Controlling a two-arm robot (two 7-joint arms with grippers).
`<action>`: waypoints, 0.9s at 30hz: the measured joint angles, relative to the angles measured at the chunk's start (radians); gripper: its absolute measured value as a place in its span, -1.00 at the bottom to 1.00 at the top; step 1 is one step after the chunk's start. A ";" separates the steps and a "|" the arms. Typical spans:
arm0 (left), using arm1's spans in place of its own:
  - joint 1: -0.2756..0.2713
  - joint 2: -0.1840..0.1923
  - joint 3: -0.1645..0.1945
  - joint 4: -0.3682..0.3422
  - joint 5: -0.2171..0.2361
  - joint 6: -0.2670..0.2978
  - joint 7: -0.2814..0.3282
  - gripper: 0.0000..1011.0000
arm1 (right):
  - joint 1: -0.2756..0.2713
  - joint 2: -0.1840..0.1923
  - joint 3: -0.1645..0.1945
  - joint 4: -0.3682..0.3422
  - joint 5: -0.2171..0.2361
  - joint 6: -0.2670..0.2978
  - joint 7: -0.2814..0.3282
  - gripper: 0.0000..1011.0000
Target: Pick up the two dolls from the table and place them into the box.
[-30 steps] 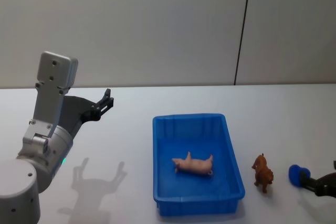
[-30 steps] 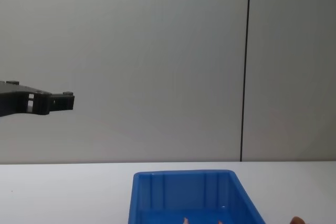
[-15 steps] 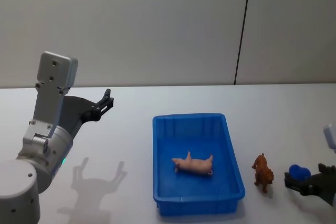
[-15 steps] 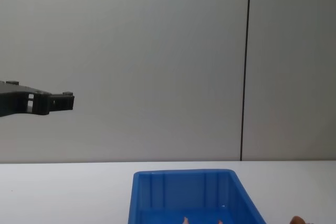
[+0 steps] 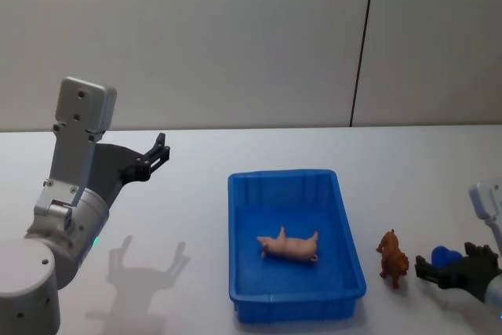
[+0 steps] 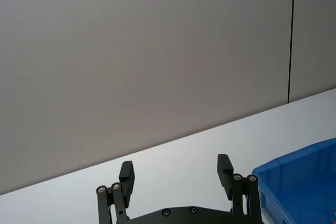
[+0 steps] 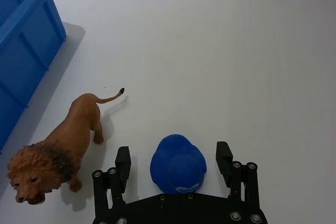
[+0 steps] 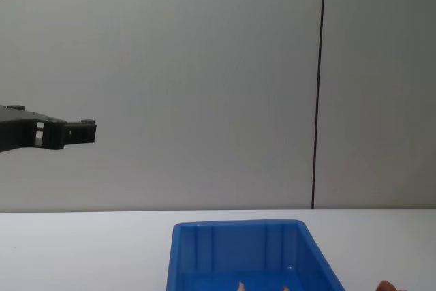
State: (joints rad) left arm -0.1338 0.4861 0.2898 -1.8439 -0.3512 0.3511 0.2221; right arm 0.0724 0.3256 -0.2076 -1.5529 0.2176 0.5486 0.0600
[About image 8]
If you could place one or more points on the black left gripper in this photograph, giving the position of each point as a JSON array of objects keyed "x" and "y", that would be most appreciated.
[{"x": 17, "y": 129}]

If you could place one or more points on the white table cloth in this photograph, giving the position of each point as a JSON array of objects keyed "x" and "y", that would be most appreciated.
[{"x": 85, "y": 250}]

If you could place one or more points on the blue plastic bin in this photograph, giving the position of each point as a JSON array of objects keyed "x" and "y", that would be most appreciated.
[{"x": 238, "y": 253}]

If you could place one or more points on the brown rounded item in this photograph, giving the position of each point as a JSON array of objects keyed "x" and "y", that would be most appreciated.
[{"x": 388, "y": 287}]

